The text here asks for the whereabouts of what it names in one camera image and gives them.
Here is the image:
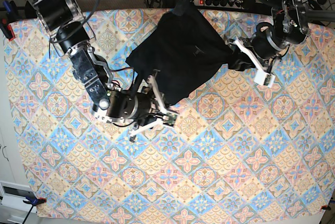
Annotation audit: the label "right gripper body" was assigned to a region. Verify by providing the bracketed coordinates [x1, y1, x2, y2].
[106, 90, 163, 126]

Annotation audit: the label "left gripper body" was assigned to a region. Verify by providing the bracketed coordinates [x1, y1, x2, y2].
[227, 39, 267, 71]

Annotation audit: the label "black T-shirt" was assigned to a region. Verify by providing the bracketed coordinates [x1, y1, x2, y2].
[126, 4, 255, 105]

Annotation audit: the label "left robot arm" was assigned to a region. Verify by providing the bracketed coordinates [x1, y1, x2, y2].
[225, 0, 309, 87]

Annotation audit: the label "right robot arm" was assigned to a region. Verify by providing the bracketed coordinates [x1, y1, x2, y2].
[27, 0, 178, 141]

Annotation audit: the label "black power strip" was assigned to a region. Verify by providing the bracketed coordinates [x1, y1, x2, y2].
[194, 0, 244, 9]

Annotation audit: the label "patterned tablecloth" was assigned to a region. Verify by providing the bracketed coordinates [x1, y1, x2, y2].
[1, 20, 334, 223]

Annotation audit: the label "orange clamp bottom left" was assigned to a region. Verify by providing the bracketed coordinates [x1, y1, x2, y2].
[23, 196, 47, 207]

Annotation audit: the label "orange clamp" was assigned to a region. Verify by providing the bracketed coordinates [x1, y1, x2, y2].
[23, 196, 47, 207]
[321, 204, 334, 211]

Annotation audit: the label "white cabinet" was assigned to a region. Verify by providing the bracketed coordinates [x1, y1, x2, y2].
[0, 38, 35, 224]

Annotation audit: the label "orange clamp bottom right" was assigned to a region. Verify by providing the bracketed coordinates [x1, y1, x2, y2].
[321, 204, 334, 211]

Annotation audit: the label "red clamp top left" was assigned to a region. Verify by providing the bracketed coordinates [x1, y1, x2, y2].
[0, 18, 15, 41]

